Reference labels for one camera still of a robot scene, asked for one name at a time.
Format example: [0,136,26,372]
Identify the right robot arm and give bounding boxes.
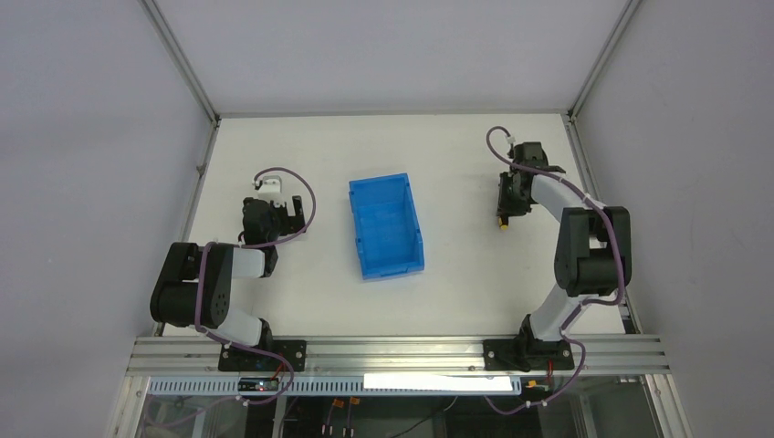
[484,142,632,371]

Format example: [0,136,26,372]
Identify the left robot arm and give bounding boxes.
[150,195,306,351]

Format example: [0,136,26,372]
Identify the blue plastic bin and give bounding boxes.
[349,172,425,281]

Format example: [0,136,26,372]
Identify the small green circuit board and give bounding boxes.
[237,378,280,393]

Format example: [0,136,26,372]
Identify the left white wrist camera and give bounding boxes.
[254,175,284,203]

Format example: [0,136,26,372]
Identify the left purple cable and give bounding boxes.
[193,167,318,424]

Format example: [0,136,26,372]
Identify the purple cable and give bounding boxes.
[485,125,627,416]
[193,167,318,424]

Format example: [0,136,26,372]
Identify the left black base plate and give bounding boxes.
[217,339,308,372]

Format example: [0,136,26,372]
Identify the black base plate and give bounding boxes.
[217,339,308,372]
[482,338,575,372]

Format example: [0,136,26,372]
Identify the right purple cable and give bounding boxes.
[485,125,627,416]

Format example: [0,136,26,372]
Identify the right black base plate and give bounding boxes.
[482,338,575,372]

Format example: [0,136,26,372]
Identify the aluminium frame rail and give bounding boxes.
[126,334,671,377]

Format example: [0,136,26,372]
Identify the slotted grey cable duct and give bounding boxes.
[148,373,522,397]

